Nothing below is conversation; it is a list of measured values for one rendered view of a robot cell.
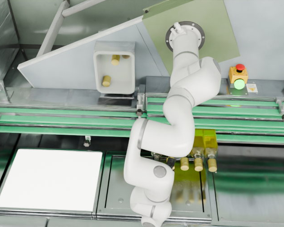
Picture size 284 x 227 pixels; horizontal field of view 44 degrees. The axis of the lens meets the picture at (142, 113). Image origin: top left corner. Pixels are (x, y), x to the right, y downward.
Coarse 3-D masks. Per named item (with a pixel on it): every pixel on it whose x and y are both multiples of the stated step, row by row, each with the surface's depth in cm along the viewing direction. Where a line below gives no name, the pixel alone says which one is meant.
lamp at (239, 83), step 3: (240, 78) 153; (234, 81) 154; (237, 81) 152; (240, 81) 152; (243, 81) 153; (234, 84) 153; (237, 84) 152; (240, 84) 152; (243, 84) 152; (237, 87) 153; (240, 87) 153
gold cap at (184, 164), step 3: (180, 159) 146; (183, 159) 145; (186, 159) 145; (180, 162) 146; (183, 162) 144; (186, 162) 144; (180, 165) 145; (183, 165) 143; (186, 165) 143; (183, 168) 144; (186, 168) 144
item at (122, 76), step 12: (96, 60) 149; (108, 60) 156; (120, 60) 156; (132, 60) 147; (96, 72) 152; (108, 72) 161; (120, 72) 160; (132, 72) 151; (96, 84) 157; (120, 84) 162; (132, 84) 156
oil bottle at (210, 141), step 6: (204, 132) 155; (210, 132) 155; (204, 138) 152; (210, 138) 152; (204, 144) 150; (210, 144) 150; (216, 144) 150; (204, 150) 150; (210, 150) 148; (216, 150) 148
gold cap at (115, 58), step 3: (114, 54) 153; (117, 54) 153; (114, 57) 151; (117, 57) 152; (111, 60) 151; (114, 60) 151; (117, 60) 151; (111, 63) 152; (114, 63) 152; (117, 63) 152
